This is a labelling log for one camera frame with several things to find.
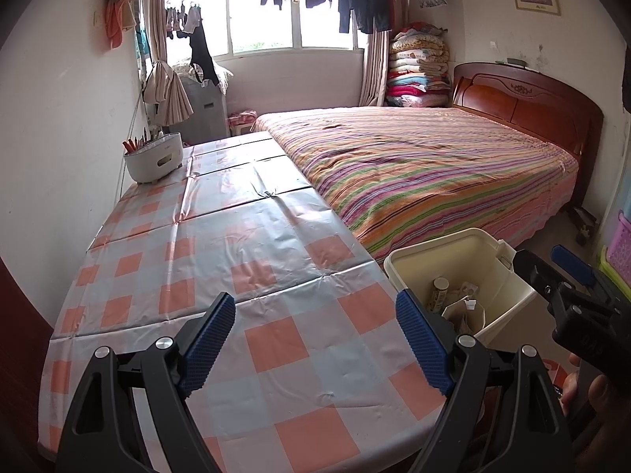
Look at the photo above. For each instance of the red plastic stool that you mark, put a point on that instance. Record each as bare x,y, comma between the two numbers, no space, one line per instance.
554,372

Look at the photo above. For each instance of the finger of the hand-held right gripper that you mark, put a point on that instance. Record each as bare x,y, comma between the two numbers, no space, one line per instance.
572,262
532,268

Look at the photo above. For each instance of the tied striped curtain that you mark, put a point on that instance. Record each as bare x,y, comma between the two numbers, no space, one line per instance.
157,19

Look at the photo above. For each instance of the person's right hand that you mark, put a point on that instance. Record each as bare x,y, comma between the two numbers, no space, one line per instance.
604,396

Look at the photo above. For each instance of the grey appliance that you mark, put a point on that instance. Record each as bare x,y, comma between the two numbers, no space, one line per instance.
207,108

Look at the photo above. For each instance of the purple plastic basket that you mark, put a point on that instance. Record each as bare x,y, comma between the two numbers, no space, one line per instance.
622,246

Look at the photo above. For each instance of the pink stool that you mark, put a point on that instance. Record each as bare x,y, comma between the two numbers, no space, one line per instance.
241,119

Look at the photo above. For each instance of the checkered tablecloth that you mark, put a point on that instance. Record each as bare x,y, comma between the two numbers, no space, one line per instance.
236,226

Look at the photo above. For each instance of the striped bed sheet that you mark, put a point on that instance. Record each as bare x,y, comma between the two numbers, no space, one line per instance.
419,172

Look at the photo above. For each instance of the cluster of small hanging garments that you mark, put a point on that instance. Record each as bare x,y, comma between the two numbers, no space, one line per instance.
190,19

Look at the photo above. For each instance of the dark item on headboard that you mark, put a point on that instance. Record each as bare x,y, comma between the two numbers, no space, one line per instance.
516,62

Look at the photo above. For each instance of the wooden bed headboard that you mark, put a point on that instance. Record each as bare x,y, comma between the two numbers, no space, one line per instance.
522,103

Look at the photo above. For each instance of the white paper bag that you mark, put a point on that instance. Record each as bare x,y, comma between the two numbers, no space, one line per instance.
466,313

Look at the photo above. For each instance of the stack of folded quilts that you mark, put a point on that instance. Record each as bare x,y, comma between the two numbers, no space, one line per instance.
419,69

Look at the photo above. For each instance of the white wrapper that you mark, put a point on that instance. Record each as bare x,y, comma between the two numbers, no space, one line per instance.
468,288

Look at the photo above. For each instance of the white utensil holder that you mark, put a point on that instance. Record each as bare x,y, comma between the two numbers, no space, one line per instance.
153,160

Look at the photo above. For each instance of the black hanging garment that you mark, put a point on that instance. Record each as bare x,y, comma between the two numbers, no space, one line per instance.
202,54

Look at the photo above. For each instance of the cream plastic bin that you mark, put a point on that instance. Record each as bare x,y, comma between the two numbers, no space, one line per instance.
443,261

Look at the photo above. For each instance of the straight striped curtain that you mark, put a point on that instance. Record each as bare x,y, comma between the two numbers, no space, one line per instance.
374,69

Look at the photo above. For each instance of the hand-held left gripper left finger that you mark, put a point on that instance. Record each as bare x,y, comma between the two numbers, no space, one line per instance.
207,340

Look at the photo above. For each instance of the window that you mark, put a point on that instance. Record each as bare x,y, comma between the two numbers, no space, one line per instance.
261,24

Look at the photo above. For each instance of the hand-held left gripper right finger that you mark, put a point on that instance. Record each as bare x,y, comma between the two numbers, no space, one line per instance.
424,345

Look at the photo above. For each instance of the beige cylindrical bottle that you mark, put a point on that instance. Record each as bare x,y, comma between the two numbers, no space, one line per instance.
438,295

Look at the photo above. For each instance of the pink hanging cloth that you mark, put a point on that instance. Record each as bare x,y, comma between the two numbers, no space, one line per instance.
116,15

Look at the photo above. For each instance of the green plastic basket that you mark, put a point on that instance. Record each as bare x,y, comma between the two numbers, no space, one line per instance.
605,262

